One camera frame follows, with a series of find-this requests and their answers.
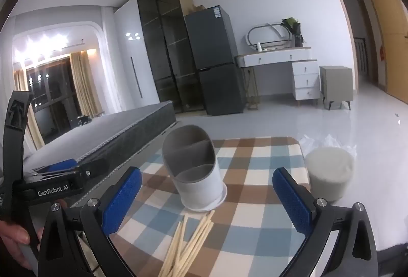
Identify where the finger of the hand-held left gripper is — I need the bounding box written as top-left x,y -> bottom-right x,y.
24,158 -> 79,178
76,158 -> 109,185

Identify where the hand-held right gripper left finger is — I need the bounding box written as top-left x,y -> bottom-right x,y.
38,166 -> 143,277

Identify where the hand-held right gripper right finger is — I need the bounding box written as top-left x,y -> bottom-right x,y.
272,168 -> 378,277

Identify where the grey white utensil holder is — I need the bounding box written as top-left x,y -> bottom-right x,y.
161,125 -> 228,212

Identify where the pile of wooden chopsticks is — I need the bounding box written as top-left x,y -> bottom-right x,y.
158,209 -> 215,277

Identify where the person's left hand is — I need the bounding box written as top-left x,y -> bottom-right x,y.
0,220 -> 32,269

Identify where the grey quilted bed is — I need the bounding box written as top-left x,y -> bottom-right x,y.
22,101 -> 177,210

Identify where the white round stool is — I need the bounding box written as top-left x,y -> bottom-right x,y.
304,148 -> 355,203

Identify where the checked blue brown tablecloth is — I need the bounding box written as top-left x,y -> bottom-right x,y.
75,136 -> 311,277

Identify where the clear plastic bag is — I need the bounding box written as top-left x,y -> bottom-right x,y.
296,133 -> 358,156

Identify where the dark window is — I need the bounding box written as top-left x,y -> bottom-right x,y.
27,55 -> 82,131

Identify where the white wardrobe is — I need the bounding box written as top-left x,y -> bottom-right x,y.
113,0 -> 160,115

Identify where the grey nightstand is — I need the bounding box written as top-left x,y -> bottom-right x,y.
319,66 -> 354,111

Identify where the white dressing table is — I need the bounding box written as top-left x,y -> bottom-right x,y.
234,47 -> 321,108

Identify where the dark glass cabinet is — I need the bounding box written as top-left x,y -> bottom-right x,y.
136,0 -> 205,114

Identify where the dark railing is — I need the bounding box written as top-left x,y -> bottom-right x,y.
354,38 -> 367,73

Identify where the oval mirror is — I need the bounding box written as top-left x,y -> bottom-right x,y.
244,22 -> 292,51

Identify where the dark grey fridge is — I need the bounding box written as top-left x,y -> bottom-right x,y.
184,5 -> 247,116

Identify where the yellow wooden door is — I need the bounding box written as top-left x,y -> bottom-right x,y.
363,0 -> 408,112

